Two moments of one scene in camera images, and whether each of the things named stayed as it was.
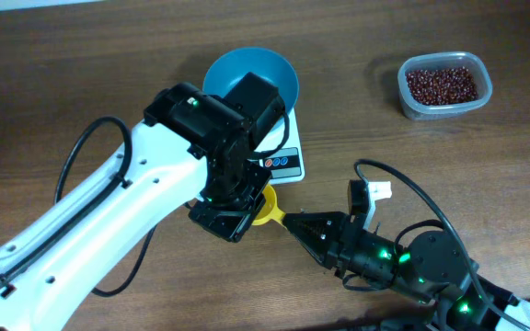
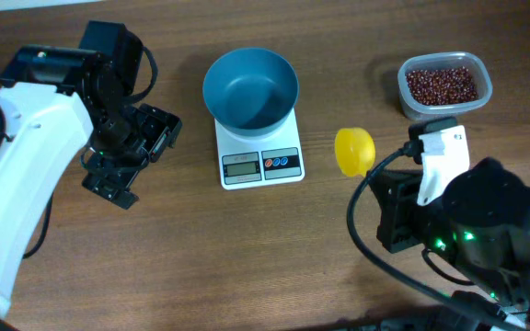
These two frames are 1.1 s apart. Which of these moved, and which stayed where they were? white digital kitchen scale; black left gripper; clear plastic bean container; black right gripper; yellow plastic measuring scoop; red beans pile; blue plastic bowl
Moved: black left gripper; yellow plastic measuring scoop; black right gripper
Stayed: white digital kitchen scale; blue plastic bowl; red beans pile; clear plastic bean container
